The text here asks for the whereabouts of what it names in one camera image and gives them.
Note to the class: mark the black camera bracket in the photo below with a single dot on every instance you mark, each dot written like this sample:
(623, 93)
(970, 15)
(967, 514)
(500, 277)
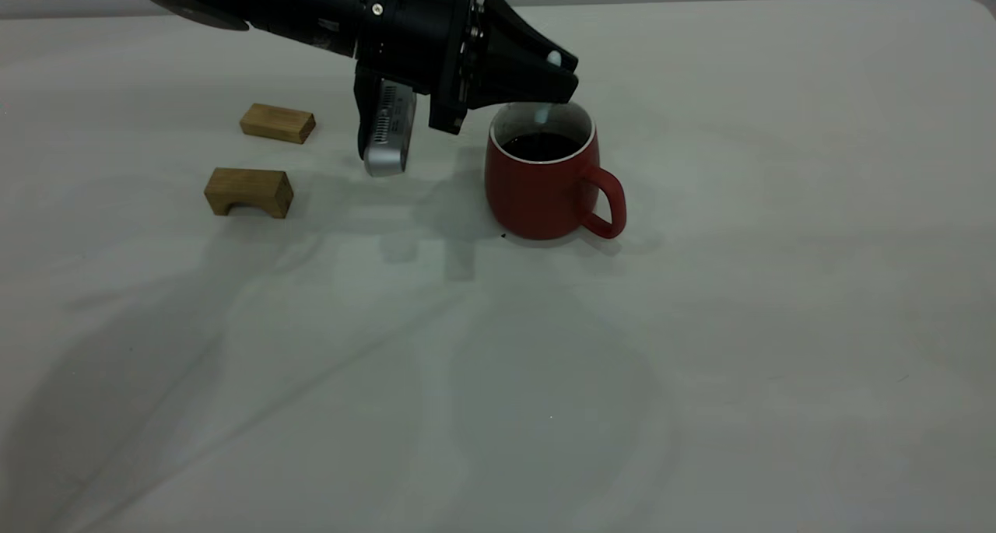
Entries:
(366, 105)

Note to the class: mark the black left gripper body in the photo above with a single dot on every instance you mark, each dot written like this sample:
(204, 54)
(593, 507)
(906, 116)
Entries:
(459, 50)

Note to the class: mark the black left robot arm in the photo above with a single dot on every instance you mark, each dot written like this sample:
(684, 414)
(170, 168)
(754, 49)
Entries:
(311, 4)

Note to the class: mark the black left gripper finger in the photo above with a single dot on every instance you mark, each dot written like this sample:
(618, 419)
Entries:
(517, 31)
(521, 82)

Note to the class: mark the red ceramic mug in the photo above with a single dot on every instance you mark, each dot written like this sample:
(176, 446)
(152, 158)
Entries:
(537, 198)

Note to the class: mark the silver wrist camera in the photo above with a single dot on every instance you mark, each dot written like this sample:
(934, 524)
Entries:
(389, 132)

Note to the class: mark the flat rectangular wooden block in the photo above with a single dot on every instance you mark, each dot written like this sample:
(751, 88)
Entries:
(278, 123)

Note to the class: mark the arched wooden block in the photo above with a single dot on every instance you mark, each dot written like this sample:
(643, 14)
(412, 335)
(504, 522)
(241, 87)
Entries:
(249, 184)

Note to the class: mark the dark coffee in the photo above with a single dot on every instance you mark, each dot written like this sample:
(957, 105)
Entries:
(542, 148)

